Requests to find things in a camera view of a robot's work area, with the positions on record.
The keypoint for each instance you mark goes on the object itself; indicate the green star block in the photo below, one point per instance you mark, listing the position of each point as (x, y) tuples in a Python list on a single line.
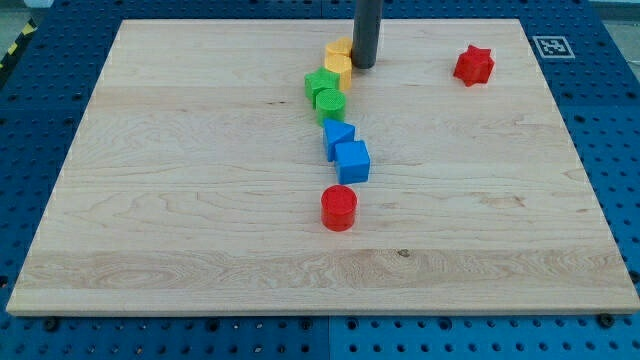
[(319, 80)]

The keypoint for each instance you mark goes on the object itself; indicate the red star block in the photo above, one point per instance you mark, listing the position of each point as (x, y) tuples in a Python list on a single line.
[(474, 66)]

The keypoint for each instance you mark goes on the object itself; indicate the red cylinder block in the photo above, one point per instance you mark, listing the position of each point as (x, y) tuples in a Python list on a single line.
[(338, 208)]

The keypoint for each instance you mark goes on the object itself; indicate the blue cube block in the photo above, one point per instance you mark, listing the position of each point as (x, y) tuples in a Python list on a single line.
[(352, 162)]

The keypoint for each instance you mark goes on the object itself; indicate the blue triangle block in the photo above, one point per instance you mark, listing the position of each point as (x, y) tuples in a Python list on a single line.
[(335, 132)]

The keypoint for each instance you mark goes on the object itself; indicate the green cylinder block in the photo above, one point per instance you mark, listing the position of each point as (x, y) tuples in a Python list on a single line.
[(330, 104)]

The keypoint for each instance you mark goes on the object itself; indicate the yellow hexagon block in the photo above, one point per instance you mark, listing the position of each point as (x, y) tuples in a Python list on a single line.
[(341, 65)]

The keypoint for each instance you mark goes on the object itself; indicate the wooden board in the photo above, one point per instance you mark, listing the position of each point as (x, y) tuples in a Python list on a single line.
[(193, 184)]

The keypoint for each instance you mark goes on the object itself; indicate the yellow heart block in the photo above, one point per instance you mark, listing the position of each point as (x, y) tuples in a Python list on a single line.
[(341, 46)]

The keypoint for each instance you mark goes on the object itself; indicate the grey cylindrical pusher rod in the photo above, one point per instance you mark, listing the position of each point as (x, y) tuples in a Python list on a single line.
[(366, 29)]

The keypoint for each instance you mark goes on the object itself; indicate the white fiducial marker tag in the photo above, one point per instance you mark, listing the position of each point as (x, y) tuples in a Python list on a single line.
[(553, 47)]

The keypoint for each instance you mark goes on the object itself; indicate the yellow black hazard tape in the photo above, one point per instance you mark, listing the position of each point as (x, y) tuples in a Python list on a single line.
[(18, 46)]

